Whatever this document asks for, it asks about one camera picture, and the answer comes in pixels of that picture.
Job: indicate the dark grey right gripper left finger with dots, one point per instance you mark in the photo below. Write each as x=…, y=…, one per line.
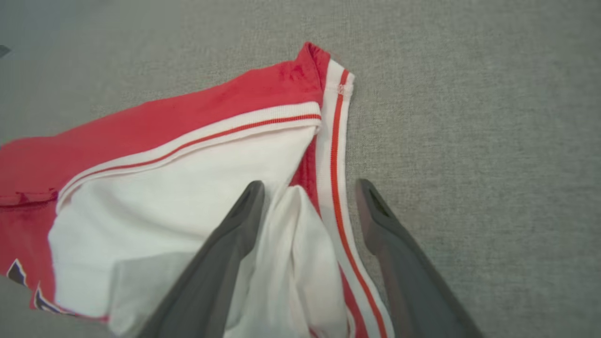
x=211, y=277

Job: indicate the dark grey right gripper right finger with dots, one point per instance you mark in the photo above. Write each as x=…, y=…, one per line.
x=408, y=281

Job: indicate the red and white shirt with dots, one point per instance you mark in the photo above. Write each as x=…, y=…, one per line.
x=164, y=188

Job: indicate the grey fabric sofa seat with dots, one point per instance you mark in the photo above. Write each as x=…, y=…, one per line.
x=469, y=117

